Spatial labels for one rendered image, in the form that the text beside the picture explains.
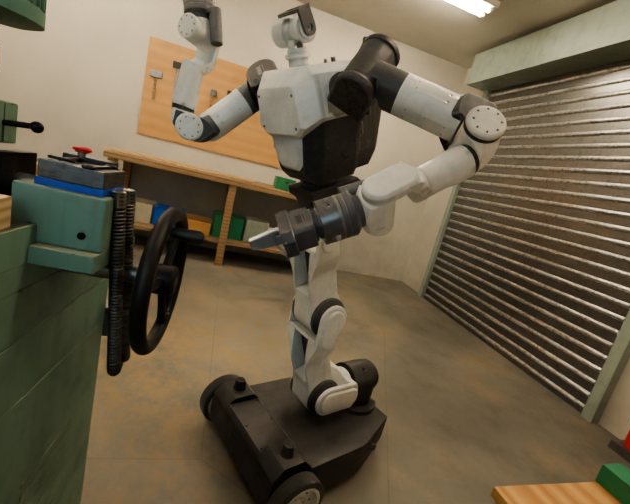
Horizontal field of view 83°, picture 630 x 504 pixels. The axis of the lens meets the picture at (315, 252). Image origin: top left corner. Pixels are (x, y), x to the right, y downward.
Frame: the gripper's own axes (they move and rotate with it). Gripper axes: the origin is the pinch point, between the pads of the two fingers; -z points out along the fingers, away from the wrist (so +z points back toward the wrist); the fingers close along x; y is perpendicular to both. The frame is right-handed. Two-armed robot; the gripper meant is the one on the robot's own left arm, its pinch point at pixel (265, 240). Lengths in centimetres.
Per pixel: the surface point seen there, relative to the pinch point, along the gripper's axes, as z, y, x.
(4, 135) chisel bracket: -36.5, 28.1, 11.5
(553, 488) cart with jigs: 45, -66, -31
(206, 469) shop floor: -48, -88, 12
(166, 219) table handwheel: -14.7, 10.1, -0.8
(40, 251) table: -32.4, 13.1, -5.9
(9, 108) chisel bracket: -34.2, 31.6, 13.5
